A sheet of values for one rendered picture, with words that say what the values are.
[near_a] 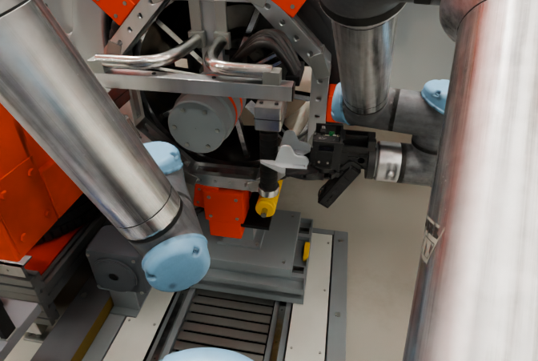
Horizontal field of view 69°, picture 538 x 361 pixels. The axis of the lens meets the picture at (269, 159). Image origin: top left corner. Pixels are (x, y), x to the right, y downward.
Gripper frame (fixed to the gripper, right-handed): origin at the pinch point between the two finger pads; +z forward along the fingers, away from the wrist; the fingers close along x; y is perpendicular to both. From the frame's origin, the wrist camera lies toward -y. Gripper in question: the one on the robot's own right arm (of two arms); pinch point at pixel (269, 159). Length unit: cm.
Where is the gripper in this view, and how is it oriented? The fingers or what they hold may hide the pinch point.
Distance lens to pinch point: 77.7
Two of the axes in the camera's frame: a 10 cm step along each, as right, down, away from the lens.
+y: 0.0, -8.4, -5.5
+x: -1.8, 5.4, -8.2
